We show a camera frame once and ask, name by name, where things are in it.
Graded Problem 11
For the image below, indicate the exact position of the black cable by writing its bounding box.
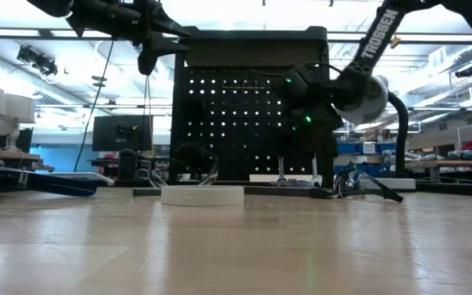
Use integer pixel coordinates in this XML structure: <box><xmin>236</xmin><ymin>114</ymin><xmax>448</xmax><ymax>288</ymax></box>
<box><xmin>74</xmin><ymin>39</ymin><xmax>116</xmax><ymax>173</ymax></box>
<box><xmin>137</xmin><ymin>142</ymin><xmax>220</xmax><ymax>188</ymax></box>

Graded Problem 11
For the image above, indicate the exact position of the black ceiling fixture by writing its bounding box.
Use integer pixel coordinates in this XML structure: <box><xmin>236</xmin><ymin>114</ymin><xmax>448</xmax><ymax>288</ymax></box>
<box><xmin>16</xmin><ymin>44</ymin><xmax>59</xmax><ymax>77</ymax></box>

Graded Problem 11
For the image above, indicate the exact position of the white gooseneck desk lamp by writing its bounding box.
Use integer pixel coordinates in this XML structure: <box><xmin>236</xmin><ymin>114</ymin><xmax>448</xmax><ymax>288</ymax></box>
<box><xmin>333</xmin><ymin>75</ymin><xmax>416</xmax><ymax>191</ymax></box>

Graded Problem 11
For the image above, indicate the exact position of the white masking tape roll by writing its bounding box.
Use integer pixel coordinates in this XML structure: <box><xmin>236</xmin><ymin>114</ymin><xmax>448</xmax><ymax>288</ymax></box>
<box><xmin>161</xmin><ymin>184</ymin><xmax>245</xmax><ymax>207</ymax></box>

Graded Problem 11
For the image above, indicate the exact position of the wooden workbench with clutter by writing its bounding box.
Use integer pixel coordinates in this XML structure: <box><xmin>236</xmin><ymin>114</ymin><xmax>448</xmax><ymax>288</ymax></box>
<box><xmin>0</xmin><ymin>147</ymin><xmax>43</xmax><ymax>163</ymax></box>

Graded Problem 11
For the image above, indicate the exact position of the black aluminium table frame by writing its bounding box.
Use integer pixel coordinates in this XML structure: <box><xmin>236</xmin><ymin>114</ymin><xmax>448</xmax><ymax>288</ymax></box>
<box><xmin>96</xmin><ymin>178</ymin><xmax>472</xmax><ymax>198</ymax></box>

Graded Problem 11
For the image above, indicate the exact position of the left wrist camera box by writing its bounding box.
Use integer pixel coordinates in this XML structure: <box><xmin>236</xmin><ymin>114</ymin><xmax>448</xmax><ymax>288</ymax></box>
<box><xmin>137</xmin><ymin>43</ymin><xmax>160</xmax><ymax>77</ymax></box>

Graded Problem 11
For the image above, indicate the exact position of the silver combination wrench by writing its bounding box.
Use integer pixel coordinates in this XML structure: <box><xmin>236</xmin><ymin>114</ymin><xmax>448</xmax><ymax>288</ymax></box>
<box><xmin>310</xmin><ymin>154</ymin><xmax>324</xmax><ymax>188</ymax></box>
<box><xmin>276</xmin><ymin>157</ymin><xmax>288</xmax><ymax>186</ymax></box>

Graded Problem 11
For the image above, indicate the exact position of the black peg board cart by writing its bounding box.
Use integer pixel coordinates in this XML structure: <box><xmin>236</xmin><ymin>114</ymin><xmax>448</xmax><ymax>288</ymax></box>
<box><xmin>169</xmin><ymin>26</ymin><xmax>334</xmax><ymax>188</ymax></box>

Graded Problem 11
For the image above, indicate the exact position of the black computer monitor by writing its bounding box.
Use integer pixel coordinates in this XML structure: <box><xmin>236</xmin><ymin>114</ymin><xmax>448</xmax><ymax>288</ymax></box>
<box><xmin>92</xmin><ymin>115</ymin><xmax>153</xmax><ymax>152</ymax></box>

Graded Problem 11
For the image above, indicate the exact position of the black office chair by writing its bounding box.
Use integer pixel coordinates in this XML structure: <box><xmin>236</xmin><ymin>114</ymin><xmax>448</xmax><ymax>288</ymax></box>
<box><xmin>116</xmin><ymin>147</ymin><xmax>138</xmax><ymax>181</ymax></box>

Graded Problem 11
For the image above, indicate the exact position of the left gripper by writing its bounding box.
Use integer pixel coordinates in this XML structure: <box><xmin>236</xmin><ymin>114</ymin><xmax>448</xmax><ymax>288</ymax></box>
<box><xmin>131</xmin><ymin>0</ymin><xmax>192</xmax><ymax>58</ymax></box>

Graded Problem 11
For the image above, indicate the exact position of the wooden workbench with tools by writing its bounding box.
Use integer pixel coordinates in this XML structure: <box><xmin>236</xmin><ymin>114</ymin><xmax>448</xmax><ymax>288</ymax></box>
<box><xmin>403</xmin><ymin>160</ymin><xmax>472</xmax><ymax>184</ymax></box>

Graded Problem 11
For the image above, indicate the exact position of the black background box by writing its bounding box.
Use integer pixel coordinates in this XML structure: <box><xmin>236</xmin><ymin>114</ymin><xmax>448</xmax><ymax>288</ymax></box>
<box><xmin>14</xmin><ymin>129</ymin><xmax>34</xmax><ymax>153</ymax></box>

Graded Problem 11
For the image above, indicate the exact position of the black hanging cable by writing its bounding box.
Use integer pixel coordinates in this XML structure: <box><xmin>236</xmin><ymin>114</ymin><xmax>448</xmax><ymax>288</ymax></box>
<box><xmin>74</xmin><ymin>39</ymin><xmax>116</xmax><ymax>173</ymax></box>

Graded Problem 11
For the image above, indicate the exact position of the blue storage bin row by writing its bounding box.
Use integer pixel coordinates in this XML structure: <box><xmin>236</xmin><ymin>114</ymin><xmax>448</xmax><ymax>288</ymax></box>
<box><xmin>334</xmin><ymin>163</ymin><xmax>393</xmax><ymax>178</ymax></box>
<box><xmin>336</xmin><ymin>142</ymin><xmax>397</xmax><ymax>155</ymax></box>

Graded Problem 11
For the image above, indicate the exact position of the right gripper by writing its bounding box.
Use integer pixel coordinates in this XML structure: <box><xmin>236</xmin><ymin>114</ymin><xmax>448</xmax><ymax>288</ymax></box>
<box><xmin>287</xmin><ymin>102</ymin><xmax>343</xmax><ymax>181</ymax></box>

